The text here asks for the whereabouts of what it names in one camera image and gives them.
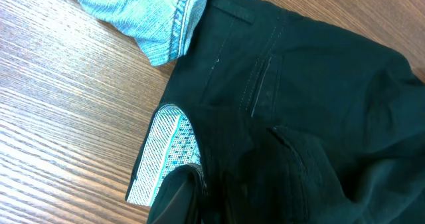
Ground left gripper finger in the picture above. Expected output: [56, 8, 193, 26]
[158, 181, 198, 224]

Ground black shorts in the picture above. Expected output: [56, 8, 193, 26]
[126, 0, 424, 223]

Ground folded light blue jeans shorts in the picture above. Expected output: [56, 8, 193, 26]
[78, 0, 207, 66]

